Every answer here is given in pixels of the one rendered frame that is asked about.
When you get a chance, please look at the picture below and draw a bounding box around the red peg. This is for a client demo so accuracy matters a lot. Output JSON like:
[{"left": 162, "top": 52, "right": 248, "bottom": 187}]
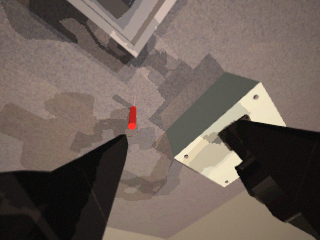
[{"left": 128, "top": 106, "right": 136, "bottom": 129}]

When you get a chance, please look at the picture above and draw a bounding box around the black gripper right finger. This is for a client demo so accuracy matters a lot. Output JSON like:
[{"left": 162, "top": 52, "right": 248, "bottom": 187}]
[{"left": 236, "top": 120, "right": 320, "bottom": 236}]

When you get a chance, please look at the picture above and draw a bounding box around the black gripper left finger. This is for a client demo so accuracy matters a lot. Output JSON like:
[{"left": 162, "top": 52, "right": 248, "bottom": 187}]
[{"left": 0, "top": 134, "right": 128, "bottom": 240}]

